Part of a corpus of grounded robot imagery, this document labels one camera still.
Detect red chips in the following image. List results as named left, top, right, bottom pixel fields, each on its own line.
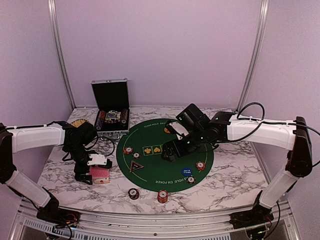
left=123, top=147, right=133, bottom=155

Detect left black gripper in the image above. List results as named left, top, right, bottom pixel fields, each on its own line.
left=65, top=143, right=96, bottom=185

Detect right aluminium frame post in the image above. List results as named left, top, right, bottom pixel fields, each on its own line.
left=236, top=0, right=270, bottom=111

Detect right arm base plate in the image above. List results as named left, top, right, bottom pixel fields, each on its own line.
left=229, top=210, right=274, bottom=229

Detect left aluminium frame post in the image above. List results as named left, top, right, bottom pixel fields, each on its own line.
left=47, top=0, right=76, bottom=110

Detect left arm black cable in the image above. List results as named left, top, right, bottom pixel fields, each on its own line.
left=62, top=134, right=116, bottom=162

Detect playing card box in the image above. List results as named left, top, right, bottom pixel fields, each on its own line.
left=92, top=177, right=110, bottom=185

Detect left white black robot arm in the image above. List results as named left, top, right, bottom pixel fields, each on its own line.
left=0, top=121, right=99, bottom=223

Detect dark red chip row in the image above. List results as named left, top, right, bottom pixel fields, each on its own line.
left=120, top=108, right=130, bottom=125

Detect red poker chip stack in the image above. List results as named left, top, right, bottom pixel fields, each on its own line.
left=157, top=190, right=168, bottom=204

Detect black triangular all-in button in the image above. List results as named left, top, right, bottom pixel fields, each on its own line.
left=129, top=160, right=144, bottom=173

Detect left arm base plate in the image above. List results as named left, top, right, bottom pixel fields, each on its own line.
left=36, top=208, right=81, bottom=228

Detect aluminium frame post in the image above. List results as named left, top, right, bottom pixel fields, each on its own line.
left=47, top=0, right=76, bottom=110
left=236, top=0, right=270, bottom=111

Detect round green poker mat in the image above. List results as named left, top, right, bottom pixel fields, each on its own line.
left=116, top=118, right=214, bottom=193

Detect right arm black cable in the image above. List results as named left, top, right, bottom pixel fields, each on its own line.
left=212, top=101, right=320, bottom=223

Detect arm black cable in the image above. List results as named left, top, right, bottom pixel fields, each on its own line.
left=212, top=101, right=320, bottom=223
left=62, top=134, right=116, bottom=162

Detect red purple chip row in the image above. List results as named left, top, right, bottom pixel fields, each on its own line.
left=95, top=110, right=107, bottom=131

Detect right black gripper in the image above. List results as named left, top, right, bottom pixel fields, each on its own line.
left=161, top=127, right=208, bottom=162

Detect woven bamboo tray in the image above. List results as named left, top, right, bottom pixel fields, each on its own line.
left=70, top=118, right=88, bottom=128

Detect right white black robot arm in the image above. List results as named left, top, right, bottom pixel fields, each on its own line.
left=161, top=110, right=313, bottom=224

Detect blue round blind button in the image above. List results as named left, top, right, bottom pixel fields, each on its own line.
left=181, top=167, right=193, bottom=177

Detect blue card deck in case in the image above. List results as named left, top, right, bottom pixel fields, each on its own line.
left=105, top=110, right=121, bottom=123

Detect red playing card deck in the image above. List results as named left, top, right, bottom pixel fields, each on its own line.
left=89, top=166, right=109, bottom=180

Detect dark brown poker chip stack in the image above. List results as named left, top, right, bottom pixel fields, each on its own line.
left=128, top=188, right=140, bottom=200

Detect aluminium poker chip case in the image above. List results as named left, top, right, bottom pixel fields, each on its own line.
left=91, top=78, right=130, bottom=140

